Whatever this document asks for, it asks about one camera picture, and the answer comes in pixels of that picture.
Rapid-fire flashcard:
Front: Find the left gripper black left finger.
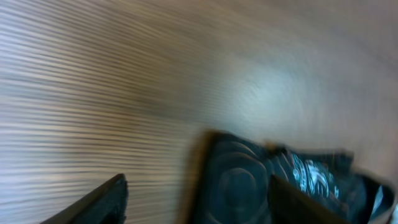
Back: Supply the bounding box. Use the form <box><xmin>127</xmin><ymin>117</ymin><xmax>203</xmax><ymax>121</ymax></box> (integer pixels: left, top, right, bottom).
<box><xmin>42</xmin><ymin>174</ymin><xmax>129</xmax><ymax>224</ymax></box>

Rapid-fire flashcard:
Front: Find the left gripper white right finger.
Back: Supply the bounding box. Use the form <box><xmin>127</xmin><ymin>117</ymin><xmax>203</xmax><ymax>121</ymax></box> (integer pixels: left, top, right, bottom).
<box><xmin>268</xmin><ymin>175</ymin><xmax>348</xmax><ymax>224</ymax></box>

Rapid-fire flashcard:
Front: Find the black orange printed cycling jersey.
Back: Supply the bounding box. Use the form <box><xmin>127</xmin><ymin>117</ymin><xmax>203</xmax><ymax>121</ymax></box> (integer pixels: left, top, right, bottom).
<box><xmin>188</xmin><ymin>132</ymin><xmax>396</xmax><ymax>223</ymax></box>

